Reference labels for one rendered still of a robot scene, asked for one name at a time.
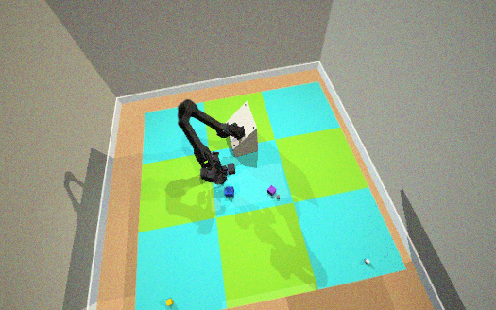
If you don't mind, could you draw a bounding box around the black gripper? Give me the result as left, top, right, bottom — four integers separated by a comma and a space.
200, 163, 235, 180

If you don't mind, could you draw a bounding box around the blue block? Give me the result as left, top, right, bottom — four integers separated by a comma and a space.
225, 186, 234, 197

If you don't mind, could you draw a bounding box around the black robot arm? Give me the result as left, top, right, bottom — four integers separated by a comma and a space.
177, 99, 245, 184

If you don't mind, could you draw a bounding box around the purple block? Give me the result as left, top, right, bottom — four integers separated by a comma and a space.
267, 185, 277, 196

